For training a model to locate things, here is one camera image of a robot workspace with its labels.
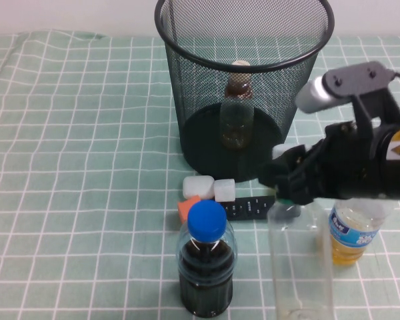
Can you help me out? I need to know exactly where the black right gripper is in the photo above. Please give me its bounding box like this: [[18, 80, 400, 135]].
[[258, 121, 376, 204]]

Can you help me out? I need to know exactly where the dark liquid bottle blue cap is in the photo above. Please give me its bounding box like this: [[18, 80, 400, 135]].
[[175, 200, 237, 317]]

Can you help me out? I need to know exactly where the small bottle beige cap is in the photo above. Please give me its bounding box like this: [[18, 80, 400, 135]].
[[219, 59, 254, 150]]

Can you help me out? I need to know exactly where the black mesh wastebasket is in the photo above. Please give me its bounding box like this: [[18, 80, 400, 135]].
[[154, 0, 335, 183]]

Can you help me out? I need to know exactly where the white cube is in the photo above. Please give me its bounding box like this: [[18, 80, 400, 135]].
[[213, 179, 237, 203]]

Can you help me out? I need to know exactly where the white rounded case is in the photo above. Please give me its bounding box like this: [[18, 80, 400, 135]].
[[182, 175, 215, 200]]

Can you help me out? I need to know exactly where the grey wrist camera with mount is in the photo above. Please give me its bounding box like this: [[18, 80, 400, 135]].
[[295, 61, 400, 141]]

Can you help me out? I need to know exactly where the green checked tablecloth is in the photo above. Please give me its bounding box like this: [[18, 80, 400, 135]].
[[0, 30, 400, 320]]

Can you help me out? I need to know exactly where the black remote control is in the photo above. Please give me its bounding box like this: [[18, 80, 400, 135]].
[[223, 195, 277, 221]]

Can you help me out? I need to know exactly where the yellow liquid bottle light-blue cap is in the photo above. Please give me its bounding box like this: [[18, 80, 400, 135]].
[[328, 199, 393, 266]]

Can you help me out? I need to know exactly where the clear bottle white cap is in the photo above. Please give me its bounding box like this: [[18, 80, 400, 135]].
[[266, 143, 334, 320]]

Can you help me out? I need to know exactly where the orange cube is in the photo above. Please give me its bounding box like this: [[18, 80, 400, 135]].
[[177, 195, 201, 225]]

